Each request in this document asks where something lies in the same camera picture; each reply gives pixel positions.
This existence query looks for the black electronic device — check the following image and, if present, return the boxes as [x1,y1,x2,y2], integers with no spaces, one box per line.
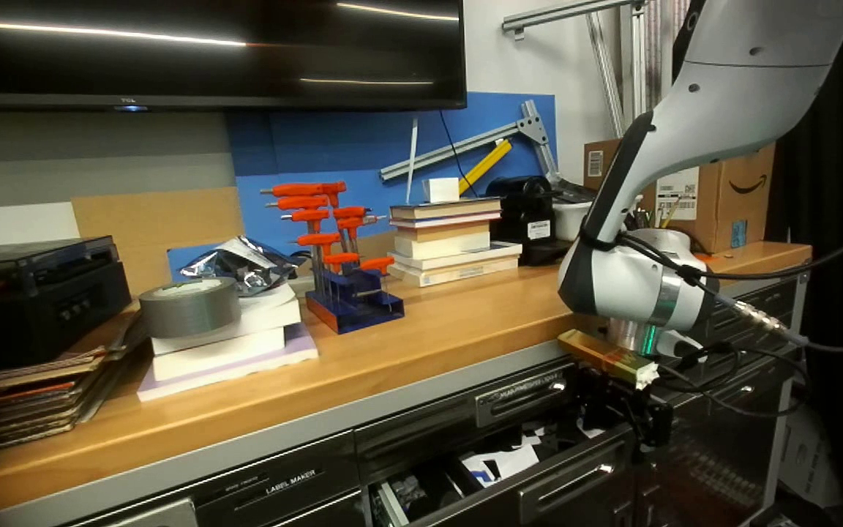
[0,231,135,376]

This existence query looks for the black appliance with white label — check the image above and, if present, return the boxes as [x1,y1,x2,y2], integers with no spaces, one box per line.
[485,172,574,270]

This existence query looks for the black tool cabinet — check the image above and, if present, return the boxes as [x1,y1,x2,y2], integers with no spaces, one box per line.
[0,260,816,527]

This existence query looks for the white bracket plate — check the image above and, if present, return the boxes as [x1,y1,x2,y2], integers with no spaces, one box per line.
[455,430,546,486]

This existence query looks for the small white box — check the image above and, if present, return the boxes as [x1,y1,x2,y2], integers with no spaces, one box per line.
[426,172,464,206]

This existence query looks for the thin white rod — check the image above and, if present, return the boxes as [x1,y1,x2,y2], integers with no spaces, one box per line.
[400,114,423,209]

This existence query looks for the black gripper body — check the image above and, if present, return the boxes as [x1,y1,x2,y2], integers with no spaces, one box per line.
[575,363,652,418]

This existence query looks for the aluminium rail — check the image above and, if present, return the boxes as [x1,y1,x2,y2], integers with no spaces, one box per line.
[376,98,554,184]

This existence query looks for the black metal drawer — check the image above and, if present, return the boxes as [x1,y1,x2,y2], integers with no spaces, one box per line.
[371,415,641,527]

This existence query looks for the black television screen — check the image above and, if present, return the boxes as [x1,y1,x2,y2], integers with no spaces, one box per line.
[0,0,469,112]

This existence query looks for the yellow ruler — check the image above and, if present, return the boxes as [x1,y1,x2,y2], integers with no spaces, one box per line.
[455,137,514,197]

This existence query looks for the silver foil packets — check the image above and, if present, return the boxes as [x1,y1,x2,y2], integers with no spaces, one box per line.
[170,235,297,295]

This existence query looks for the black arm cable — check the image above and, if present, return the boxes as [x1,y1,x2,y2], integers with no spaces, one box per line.
[622,209,843,426]

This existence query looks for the white board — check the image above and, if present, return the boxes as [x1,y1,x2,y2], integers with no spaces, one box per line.
[0,200,84,251]

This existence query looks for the cardboard box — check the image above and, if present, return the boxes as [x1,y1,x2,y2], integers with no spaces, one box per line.
[583,134,779,259]

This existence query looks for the stack of white books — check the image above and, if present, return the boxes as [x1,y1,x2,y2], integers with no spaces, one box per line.
[135,281,322,404]

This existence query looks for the brown cardboard sheet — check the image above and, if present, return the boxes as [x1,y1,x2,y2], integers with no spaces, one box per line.
[71,184,246,295]

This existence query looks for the black curtain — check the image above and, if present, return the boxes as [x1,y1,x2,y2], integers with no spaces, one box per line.
[766,0,843,527]

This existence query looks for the stack of dark folders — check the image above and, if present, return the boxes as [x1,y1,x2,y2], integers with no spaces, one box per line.
[0,306,147,455]

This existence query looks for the grey duct tape roll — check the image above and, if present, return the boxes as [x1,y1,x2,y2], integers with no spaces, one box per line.
[136,275,246,339]

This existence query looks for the blue wall board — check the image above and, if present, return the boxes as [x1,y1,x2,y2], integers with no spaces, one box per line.
[226,92,562,260]

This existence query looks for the aluminium frame stand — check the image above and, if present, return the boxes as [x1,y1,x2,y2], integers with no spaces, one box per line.
[498,0,662,140]

